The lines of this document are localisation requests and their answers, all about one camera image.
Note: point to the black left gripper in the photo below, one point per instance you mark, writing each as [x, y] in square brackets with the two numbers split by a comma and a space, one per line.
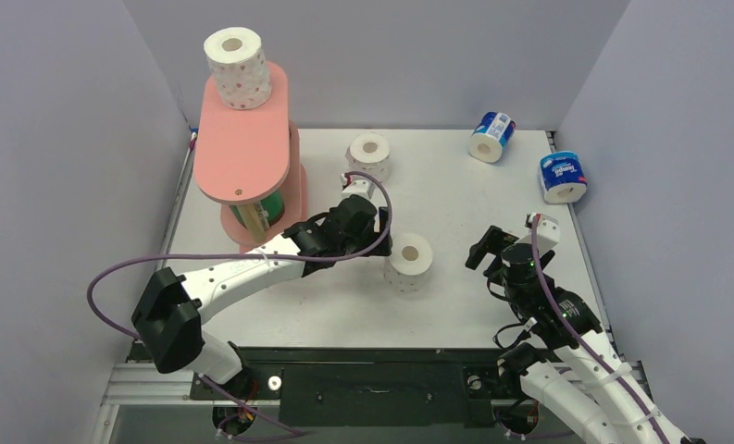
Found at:
[373, 237]

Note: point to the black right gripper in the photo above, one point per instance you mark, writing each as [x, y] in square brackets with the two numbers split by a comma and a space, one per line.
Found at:
[498, 246]

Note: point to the white dotted toilet roll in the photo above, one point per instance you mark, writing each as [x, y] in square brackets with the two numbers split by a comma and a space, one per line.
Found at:
[408, 267]
[238, 65]
[370, 153]

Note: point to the green brown roll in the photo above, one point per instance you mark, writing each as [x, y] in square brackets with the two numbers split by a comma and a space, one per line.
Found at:
[268, 211]

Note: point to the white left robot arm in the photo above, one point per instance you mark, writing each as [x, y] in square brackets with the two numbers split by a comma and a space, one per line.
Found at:
[173, 309]

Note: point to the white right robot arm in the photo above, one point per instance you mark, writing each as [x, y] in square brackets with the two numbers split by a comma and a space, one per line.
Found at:
[564, 358]

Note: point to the pink three-tier wooden shelf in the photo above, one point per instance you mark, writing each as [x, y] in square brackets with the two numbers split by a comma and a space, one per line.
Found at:
[244, 156]

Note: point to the blue Tempo packaged roll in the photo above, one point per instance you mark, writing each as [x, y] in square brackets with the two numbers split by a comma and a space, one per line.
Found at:
[562, 178]

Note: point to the blue white packaged roll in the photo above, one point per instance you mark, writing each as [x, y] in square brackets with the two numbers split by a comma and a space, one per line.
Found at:
[490, 137]

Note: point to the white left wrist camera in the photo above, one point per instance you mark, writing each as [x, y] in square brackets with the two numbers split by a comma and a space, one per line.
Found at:
[356, 186]

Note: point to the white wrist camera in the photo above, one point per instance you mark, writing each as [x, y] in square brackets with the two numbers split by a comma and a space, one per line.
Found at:
[546, 232]
[356, 186]

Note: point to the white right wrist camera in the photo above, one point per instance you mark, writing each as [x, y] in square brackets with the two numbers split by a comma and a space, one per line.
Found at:
[546, 232]

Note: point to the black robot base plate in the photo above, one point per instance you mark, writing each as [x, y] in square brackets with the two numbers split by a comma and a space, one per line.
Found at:
[314, 387]

